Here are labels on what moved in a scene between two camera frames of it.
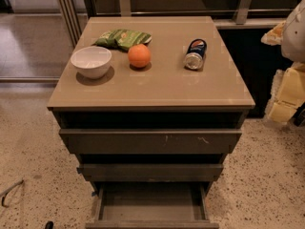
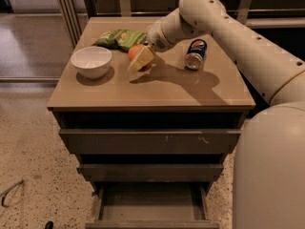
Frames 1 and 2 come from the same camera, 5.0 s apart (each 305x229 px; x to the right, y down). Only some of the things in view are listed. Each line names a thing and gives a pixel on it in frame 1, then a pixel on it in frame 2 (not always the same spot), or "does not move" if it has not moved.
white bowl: (91, 61) does not move
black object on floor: (50, 225) does not move
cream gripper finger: (288, 93) -> (156, 39)
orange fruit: (139, 55) does not move
